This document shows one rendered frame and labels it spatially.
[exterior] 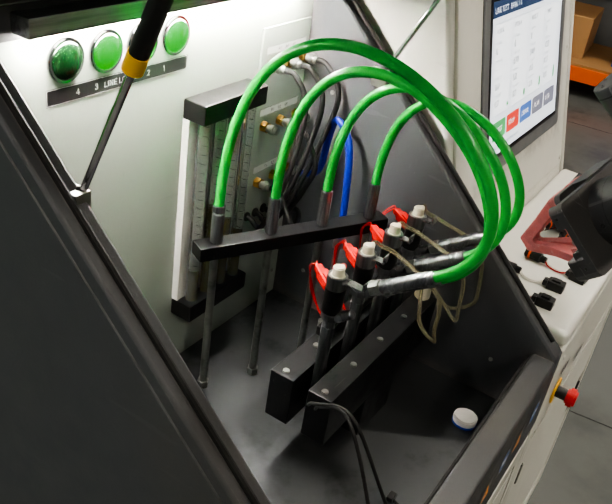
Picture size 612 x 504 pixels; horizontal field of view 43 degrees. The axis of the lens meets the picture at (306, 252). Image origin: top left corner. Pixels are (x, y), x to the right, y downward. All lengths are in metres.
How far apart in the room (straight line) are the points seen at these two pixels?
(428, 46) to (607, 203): 0.68
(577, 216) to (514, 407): 0.59
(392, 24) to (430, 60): 0.08
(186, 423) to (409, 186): 0.66
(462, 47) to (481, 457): 0.63
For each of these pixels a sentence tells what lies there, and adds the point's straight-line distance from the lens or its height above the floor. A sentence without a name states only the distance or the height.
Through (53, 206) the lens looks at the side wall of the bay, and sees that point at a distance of 0.75.
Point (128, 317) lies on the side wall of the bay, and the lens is 0.74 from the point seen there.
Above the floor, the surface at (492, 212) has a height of 1.30.
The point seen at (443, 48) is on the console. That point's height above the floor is 1.36.
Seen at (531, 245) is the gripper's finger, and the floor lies 1.35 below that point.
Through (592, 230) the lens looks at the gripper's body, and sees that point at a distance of 0.64.
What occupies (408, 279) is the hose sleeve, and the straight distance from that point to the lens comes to 0.95.
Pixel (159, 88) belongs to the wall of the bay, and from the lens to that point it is 1.04.
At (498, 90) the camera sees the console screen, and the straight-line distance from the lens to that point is 1.45.
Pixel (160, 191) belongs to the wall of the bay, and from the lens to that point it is 1.11.
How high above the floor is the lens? 1.67
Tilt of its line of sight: 31 degrees down
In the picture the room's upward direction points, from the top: 9 degrees clockwise
